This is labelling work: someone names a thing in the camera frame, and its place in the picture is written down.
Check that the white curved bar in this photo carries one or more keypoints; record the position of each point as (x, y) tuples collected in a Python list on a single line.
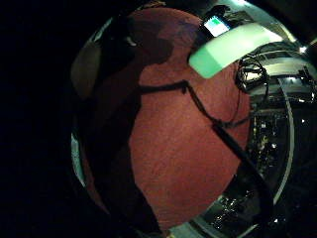
[(290, 132)]

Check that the laptop with lit screen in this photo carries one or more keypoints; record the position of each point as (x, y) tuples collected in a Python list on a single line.
[(216, 26)]

